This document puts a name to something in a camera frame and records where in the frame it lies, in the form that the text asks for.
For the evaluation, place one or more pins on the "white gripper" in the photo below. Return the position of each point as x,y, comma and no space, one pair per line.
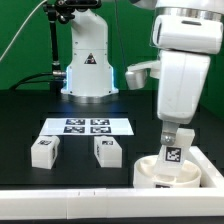
185,47

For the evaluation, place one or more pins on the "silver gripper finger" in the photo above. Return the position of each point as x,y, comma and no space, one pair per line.
169,131

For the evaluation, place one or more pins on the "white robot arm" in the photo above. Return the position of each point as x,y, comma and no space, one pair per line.
89,74

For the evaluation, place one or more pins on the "white L-shaped fence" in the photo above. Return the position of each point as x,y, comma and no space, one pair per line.
207,200

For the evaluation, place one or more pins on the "white marker sheet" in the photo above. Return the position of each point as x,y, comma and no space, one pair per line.
86,126

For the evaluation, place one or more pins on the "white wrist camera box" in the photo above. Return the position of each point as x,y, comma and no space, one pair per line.
137,74

